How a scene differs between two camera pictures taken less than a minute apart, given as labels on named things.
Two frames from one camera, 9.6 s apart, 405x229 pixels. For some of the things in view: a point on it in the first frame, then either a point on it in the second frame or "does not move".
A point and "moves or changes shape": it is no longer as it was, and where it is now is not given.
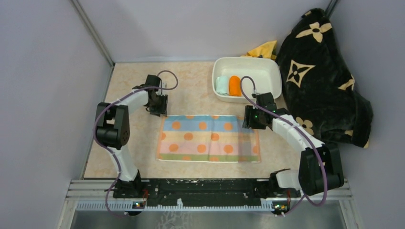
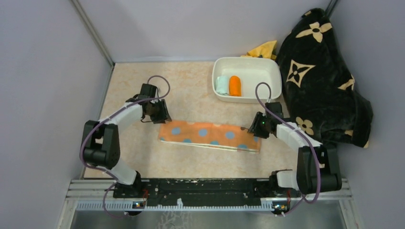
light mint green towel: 222,85 does not move
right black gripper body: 252,118 to 260,126
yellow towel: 267,50 does not move
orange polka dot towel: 207,139 moves or changes shape
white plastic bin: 265,71 does not move
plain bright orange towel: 235,88 does not move
